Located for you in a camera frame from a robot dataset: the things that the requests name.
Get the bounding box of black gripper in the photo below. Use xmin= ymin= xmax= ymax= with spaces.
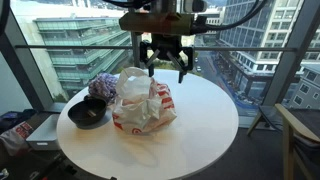
xmin=139 ymin=34 xmax=194 ymax=84

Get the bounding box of purple floral cloth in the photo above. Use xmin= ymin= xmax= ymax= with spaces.
xmin=87 ymin=72 xmax=119 ymax=104

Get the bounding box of small black pan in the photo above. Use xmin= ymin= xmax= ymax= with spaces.
xmin=67 ymin=95 xmax=108 ymax=129

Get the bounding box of white red plastic bag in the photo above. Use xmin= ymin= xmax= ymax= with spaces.
xmin=111 ymin=66 xmax=178 ymax=136

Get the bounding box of white storage box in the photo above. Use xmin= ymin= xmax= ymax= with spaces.
xmin=25 ymin=113 xmax=62 ymax=151

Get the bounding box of wooden chair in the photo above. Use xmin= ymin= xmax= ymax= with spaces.
xmin=246 ymin=103 xmax=320 ymax=180

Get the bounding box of dark backpack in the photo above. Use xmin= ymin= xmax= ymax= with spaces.
xmin=0 ymin=108 xmax=38 ymax=134

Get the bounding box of red white floor bag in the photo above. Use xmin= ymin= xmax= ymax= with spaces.
xmin=0 ymin=121 xmax=34 ymax=158

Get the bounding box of olive wrist camera box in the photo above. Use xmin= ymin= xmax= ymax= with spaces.
xmin=119 ymin=12 xmax=195 ymax=36

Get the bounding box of horizontal window rail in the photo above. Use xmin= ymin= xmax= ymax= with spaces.
xmin=14 ymin=44 xmax=320 ymax=53

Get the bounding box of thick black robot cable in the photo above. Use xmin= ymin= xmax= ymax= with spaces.
xmin=191 ymin=0 xmax=268 ymax=35

